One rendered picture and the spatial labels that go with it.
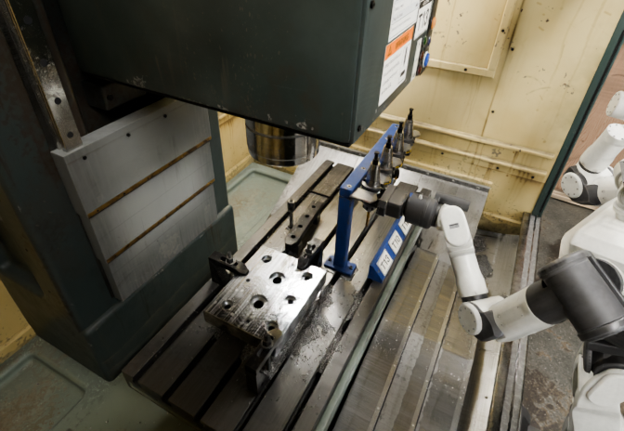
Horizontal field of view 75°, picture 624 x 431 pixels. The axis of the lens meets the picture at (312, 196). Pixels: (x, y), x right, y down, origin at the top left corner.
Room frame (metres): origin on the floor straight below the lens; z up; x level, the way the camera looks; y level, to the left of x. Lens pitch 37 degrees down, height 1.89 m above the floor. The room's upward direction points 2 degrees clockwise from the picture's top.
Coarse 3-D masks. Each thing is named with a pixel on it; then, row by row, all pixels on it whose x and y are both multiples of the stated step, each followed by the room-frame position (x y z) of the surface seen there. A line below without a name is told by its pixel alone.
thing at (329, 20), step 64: (64, 0) 0.85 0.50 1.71; (128, 0) 0.77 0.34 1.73; (192, 0) 0.71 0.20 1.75; (256, 0) 0.65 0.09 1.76; (320, 0) 0.60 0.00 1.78; (384, 0) 0.64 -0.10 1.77; (128, 64) 0.79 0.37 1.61; (192, 64) 0.72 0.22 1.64; (256, 64) 0.65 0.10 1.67; (320, 64) 0.60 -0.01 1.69; (320, 128) 0.60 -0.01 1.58
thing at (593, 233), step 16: (608, 208) 0.72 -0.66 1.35; (592, 224) 0.67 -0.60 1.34; (608, 224) 0.66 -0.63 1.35; (576, 240) 0.64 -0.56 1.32; (592, 240) 0.62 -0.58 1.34; (608, 240) 0.61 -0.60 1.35; (560, 256) 0.67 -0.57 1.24; (608, 256) 0.58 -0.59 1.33; (608, 272) 0.56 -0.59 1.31; (608, 336) 0.56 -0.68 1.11
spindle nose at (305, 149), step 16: (256, 128) 0.71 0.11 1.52; (272, 128) 0.70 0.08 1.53; (256, 144) 0.72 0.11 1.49; (272, 144) 0.70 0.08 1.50; (288, 144) 0.70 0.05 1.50; (304, 144) 0.71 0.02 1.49; (256, 160) 0.72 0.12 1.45; (272, 160) 0.70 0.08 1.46; (288, 160) 0.70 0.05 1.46; (304, 160) 0.72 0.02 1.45
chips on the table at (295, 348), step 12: (324, 300) 0.80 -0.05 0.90; (360, 300) 0.81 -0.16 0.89; (312, 324) 0.71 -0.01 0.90; (324, 324) 0.71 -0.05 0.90; (300, 336) 0.68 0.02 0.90; (312, 336) 0.67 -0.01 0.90; (336, 336) 0.68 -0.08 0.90; (300, 348) 0.63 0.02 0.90; (312, 348) 0.64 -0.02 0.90; (336, 348) 0.64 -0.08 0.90; (324, 360) 0.61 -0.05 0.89; (276, 372) 0.57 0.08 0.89
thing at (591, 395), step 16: (576, 368) 0.66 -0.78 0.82; (576, 384) 0.65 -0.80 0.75; (592, 384) 0.55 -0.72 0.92; (608, 384) 0.53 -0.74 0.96; (576, 400) 0.56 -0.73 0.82; (592, 400) 0.53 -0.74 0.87; (608, 400) 0.52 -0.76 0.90; (576, 416) 0.56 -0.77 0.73; (592, 416) 0.55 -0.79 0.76; (608, 416) 0.53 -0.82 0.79
